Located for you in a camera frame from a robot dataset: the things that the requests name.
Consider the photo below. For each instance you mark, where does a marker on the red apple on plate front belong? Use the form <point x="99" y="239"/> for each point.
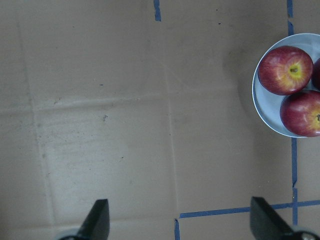
<point x="300" y="113"/>

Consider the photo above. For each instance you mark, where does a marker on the light blue plate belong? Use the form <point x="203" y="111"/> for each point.
<point x="267" y="104"/>

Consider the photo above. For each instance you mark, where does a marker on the red apple on plate side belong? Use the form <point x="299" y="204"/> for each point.
<point x="315" y="79"/>

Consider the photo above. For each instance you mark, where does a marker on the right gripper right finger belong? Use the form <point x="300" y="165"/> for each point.
<point x="266" y="224"/>

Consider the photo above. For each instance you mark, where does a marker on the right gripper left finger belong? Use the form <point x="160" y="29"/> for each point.
<point x="96" y="225"/>

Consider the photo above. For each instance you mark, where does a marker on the red apple on plate rear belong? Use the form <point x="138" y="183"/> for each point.
<point x="285" y="70"/>

